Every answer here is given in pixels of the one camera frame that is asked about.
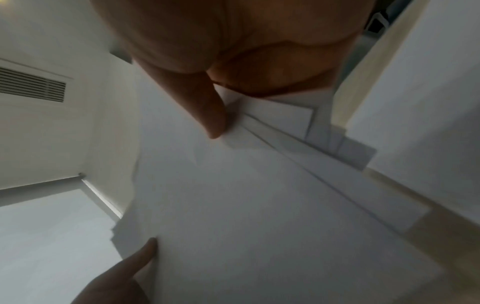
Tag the person's right hand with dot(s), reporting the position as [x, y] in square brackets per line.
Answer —
[232, 32]

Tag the person's left hand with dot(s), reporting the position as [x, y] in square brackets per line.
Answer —
[112, 282]

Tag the stack of white paper sheets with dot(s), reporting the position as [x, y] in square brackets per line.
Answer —
[240, 213]

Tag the white roller blind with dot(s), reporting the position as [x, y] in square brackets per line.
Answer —
[48, 237]

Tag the white air vent grille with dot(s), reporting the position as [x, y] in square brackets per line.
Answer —
[33, 84]

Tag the beige wooden door frame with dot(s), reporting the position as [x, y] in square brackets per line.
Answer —
[375, 65]

